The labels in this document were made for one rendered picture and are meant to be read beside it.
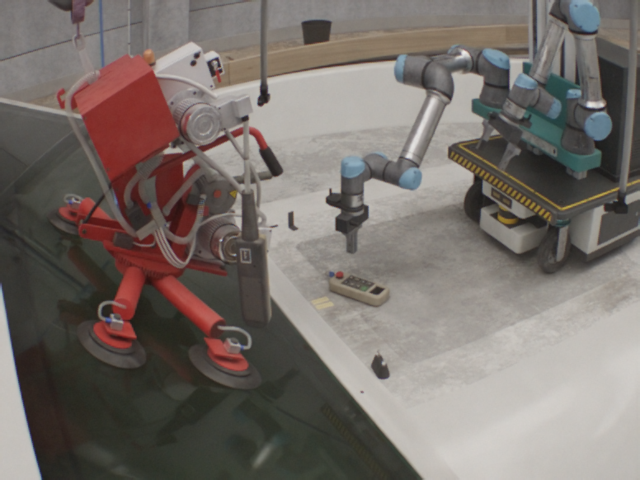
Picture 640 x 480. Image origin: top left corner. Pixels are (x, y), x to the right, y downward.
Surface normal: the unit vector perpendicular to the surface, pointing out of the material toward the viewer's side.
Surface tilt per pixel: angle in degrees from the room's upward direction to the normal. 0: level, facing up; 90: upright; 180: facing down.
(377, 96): 90
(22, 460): 20
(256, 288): 90
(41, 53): 90
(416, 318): 0
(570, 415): 25
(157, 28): 90
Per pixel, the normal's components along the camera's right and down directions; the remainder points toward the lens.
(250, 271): -0.14, 0.47
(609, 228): 0.51, 0.41
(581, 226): -0.86, 0.24
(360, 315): 0.00, -0.88
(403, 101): 0.29, 0.45
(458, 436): 0.11, -0.75
